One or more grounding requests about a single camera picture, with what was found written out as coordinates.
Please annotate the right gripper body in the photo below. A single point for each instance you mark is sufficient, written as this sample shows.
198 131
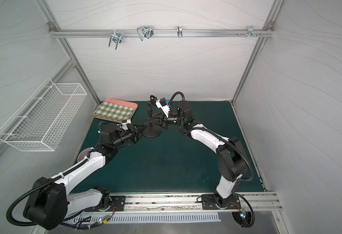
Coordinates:
163 121

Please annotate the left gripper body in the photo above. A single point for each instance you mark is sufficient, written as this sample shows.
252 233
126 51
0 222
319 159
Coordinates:
133 134

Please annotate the black round stand base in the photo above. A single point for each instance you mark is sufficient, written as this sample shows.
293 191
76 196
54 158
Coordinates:
151 133

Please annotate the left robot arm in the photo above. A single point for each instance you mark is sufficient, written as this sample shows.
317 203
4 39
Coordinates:
50 202

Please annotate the metal double hook clamp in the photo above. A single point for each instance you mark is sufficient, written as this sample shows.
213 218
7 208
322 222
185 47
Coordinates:
145 32

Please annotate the metal U-bolt clamp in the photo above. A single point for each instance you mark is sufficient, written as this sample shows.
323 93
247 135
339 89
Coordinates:
115 38

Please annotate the white wire basket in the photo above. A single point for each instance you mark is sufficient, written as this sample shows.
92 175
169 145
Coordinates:
39 124

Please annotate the small metal bracket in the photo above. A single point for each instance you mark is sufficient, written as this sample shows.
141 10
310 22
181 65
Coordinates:
179 31

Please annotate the white slotted cable duct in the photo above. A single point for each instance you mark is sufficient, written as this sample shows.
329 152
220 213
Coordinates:
193 217

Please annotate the horizontal aluminium top rail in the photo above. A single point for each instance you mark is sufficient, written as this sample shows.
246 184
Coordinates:
158 33

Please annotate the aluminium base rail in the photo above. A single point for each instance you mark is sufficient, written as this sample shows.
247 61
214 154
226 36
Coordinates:
192 202

